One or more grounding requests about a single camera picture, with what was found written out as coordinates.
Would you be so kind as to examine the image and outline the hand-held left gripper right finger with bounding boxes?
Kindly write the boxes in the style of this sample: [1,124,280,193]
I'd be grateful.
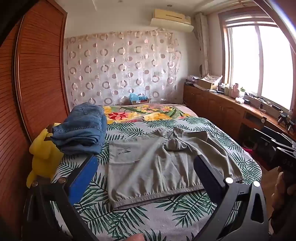
[193,155,270,241]

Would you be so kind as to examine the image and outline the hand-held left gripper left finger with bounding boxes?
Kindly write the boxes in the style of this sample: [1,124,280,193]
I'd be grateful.
[22,155,100,241]

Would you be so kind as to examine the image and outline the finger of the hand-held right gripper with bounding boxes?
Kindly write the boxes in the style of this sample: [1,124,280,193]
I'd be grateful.
[254,128,296,149]

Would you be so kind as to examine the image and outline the grey pants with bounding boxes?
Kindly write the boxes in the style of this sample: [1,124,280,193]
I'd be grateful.
[107,127,244,210]

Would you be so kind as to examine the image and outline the person's right forearm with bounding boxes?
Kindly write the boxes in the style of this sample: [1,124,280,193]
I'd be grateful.
[268,207,296,241]

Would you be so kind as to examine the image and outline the person's right hand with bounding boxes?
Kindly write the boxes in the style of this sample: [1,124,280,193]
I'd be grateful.
[271,167,296,215]

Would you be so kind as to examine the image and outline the yellow plush toy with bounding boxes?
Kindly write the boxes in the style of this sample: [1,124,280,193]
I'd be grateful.
[26,123,64,189]

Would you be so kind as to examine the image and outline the folded blue jeans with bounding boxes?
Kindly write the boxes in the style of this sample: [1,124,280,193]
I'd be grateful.
[50,103,108,155]

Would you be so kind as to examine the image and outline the long wooden cabinet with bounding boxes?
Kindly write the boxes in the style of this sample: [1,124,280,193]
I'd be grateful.
[183,83,296,150]

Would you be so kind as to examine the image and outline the leaf print blanket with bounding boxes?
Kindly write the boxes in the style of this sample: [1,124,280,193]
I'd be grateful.
[50,117,263,241]

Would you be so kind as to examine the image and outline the window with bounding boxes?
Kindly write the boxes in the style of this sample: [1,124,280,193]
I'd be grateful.
[218,11,296,112]

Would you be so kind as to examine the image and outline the floral blanket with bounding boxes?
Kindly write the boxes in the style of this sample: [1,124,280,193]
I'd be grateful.
[102,104,198,123]

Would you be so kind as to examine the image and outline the blue plastic bag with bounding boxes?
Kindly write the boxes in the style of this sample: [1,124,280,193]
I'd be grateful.
[129,93,148,105]

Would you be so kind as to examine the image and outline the circle pattern curtain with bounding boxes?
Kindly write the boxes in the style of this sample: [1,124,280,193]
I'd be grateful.
[63,30,183,109]

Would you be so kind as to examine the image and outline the wooden headboard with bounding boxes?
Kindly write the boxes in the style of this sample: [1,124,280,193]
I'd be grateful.
[0,0,71,232]

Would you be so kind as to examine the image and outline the bundled window curtain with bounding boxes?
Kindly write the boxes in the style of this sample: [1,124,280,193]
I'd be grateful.
[194,13,211,79]

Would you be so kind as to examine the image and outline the white air deflector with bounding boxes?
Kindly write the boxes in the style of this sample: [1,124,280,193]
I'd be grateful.
[150,18,194,32]

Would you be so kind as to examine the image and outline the beige air conditioner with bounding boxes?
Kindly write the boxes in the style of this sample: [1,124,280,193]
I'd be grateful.
[152,9,192,25]

